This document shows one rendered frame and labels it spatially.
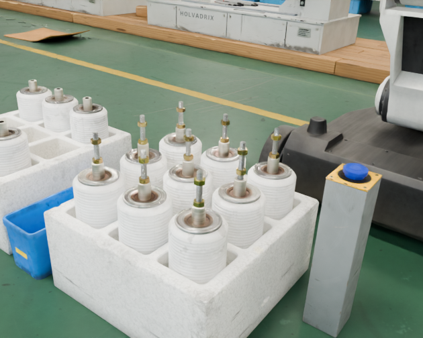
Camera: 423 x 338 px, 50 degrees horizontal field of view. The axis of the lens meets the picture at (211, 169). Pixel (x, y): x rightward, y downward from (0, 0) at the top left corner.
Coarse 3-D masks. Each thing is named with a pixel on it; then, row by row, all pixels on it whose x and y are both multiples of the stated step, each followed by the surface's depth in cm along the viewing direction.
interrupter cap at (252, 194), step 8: (224, 184) 83; (232, 184) 83; (248, 184) 83; (224, 192) 80; (232, 192) 81; (248, 192) 81; (256, 192) 81; (224, 200) 79; (232, 200) 78; (240, 200) 78; (248, 200) 78; (256, 200) 79
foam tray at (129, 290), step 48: (48, 240) 89; (96, 240) 79; (288, 240) 86; (96, 288) 84; (144, 288) 74; (192, 288) 69; (240, 288) 74; (288, 288) 95; (144, 336) 79; (192, 336) 71; (240, 336) 81
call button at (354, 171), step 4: (348, 164) 75; (352, 164) 75; (356, 164) 75; (360, 164) 75; (344, 168) 74; (348, 168) 74; (352, 168) 74; (356, 168) 74; (360, 168) 74; (364, 168) 74; (344, 172) 74; (348, 172) 73; (352, 172) 73; (356, 172) 72; (360, 172) 72; (364, 172) 73; (348, 176) 74; (352, 176) 73; (356, 176) 73; (360, 176) 73; (364, 176) 73
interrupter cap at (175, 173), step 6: (174, 168) 88; (180, 168) 89; (198, 168) 89; (204, 168) 89; (174, 174) 86; (180, 174) 87; (204, 174) 87; (180, 180) 84; (186, 180) 84; (192, 180) 84
